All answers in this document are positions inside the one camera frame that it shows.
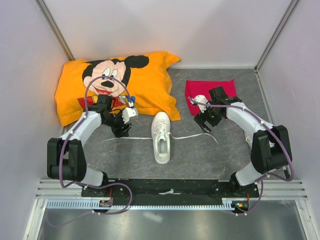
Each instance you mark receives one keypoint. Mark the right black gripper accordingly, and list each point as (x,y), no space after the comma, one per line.
(202,117)

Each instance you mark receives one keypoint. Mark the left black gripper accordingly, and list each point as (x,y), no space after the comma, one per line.
(118,131)

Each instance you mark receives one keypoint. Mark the white sneaker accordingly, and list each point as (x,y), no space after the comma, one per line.
(160,136)
(248,138)

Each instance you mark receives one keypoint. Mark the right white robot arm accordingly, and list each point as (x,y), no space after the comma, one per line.
(269,144)

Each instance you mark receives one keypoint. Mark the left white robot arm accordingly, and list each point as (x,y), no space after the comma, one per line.
(66,159)

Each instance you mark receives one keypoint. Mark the red folded cloth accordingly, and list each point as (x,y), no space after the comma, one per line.
(194,88)

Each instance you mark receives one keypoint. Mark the orange Mickey Mouse pillow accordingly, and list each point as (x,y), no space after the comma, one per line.
(143,77)

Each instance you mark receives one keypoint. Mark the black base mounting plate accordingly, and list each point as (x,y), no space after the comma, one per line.
(184,192)

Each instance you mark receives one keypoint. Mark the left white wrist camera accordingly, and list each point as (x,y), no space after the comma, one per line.
(129,113)

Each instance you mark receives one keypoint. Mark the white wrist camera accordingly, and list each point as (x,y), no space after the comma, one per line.
(201,101)
(129,113)

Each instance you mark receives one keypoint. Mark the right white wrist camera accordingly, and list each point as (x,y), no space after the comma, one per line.
(201,101)

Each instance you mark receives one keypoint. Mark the aluminium rail frame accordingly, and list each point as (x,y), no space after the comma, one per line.
(281,212)

